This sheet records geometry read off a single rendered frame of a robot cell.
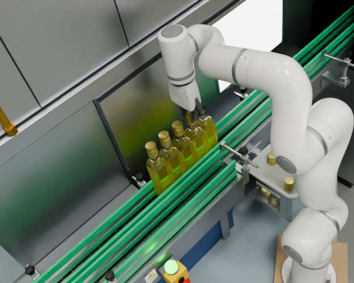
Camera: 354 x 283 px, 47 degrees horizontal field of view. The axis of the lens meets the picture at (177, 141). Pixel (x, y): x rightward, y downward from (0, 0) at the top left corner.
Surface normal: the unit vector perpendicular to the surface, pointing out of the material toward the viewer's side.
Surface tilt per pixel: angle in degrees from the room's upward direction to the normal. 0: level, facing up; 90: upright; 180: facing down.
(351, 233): 0
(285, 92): 68
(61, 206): 90
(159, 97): 90
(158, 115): 90
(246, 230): 0
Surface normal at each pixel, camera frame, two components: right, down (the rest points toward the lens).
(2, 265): -0.18, -0.66
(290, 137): -0.66, -0.10
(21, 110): 0.68, 0.46
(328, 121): 0.13, -0.41
